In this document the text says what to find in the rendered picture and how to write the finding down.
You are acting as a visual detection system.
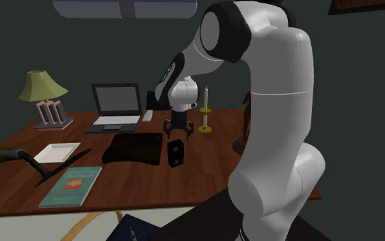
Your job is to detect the white candle on yellow holder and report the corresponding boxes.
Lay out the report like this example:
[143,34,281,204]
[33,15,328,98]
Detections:
[198,86,213,134]

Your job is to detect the brown figure statue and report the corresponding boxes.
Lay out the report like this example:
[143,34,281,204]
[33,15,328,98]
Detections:
[231,91,252,155]

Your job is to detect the wooden chair with blue seat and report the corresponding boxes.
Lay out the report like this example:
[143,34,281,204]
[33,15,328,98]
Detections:
[59,210,161,241]

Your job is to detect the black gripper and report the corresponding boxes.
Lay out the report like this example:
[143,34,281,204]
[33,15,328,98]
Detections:
[163,110,195,141]

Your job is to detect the black pick with brown handle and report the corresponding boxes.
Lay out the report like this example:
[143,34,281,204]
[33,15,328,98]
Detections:
[0,145,93,188]

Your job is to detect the white square tray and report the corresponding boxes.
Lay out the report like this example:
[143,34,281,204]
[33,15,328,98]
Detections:
[33,142,81,165]

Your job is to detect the teal book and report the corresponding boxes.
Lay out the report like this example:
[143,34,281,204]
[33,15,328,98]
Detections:
[38,166,103,209]

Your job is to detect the black cloth mat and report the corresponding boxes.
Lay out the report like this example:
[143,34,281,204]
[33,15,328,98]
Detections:
[101,132,164,166]

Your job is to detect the grey open laptop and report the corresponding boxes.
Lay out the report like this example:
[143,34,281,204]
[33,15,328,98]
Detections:
[83,83,144,136]

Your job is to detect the dark blue chair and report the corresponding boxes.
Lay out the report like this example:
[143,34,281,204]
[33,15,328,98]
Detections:
[146,90,172,112]

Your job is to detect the black speaker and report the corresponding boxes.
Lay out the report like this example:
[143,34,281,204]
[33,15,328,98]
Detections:
[166,140,185,168]

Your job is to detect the brown wooden desk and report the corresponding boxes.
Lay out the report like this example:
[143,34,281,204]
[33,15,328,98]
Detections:
[0,107,323,241]

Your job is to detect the brown framed wall picture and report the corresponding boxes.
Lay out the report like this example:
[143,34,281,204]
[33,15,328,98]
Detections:
[327,0,385,16]

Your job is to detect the dark robot stand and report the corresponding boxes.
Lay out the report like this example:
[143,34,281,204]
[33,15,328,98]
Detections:
[148,188,333,241]

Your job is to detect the green shade table lamp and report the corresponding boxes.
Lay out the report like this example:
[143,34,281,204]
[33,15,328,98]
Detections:
[18,70,76,131]

